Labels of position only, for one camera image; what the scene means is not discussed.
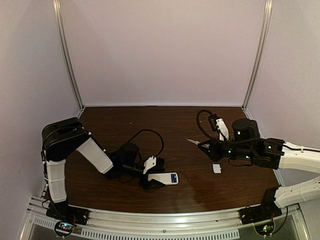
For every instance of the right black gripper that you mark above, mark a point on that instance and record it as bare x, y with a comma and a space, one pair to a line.
215, 149

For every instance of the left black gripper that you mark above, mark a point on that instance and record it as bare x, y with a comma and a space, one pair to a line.
144, 178

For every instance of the clear handle screwdriver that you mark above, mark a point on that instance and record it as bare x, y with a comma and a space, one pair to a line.
192, 141

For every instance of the white remote control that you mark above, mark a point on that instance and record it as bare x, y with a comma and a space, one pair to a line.
168, 178

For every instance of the white battery cover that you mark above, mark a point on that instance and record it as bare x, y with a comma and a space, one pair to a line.
216, 168

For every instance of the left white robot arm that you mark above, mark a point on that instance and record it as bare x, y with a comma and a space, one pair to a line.
61, 139

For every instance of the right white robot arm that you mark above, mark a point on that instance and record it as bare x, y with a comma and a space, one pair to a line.
271, 153

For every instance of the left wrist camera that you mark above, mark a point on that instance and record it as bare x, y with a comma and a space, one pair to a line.
149, 163

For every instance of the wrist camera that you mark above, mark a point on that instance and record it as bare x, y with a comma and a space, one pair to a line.
218, 125
149, 163

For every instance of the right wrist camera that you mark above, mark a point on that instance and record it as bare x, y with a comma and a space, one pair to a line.
218, 125

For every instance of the front aluminium rail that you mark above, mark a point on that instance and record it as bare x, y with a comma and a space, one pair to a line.
210, 225

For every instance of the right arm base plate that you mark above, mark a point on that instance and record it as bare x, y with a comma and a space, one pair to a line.
254, 214

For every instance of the right aluminium frame post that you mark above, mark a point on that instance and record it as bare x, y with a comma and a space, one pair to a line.
264, 32

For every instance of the aluminium frame post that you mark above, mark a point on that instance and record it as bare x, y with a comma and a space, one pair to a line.
66, 54
264, 32

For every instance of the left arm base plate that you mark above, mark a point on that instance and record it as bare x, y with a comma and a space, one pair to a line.
69, 214

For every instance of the left aluminium frame post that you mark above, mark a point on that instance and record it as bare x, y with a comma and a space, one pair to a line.
66, 54

